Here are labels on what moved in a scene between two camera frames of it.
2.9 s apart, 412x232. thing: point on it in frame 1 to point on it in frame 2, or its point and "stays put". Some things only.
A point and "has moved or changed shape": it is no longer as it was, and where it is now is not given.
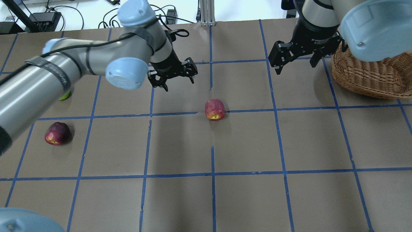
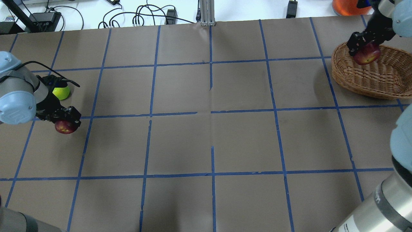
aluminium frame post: (207, 13) stays put
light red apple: (215, 109) has moved or changed shape
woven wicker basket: (391, 78) stays put
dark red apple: (58, 133) has moved or changed shape
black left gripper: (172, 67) to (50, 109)
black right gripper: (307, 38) to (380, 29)
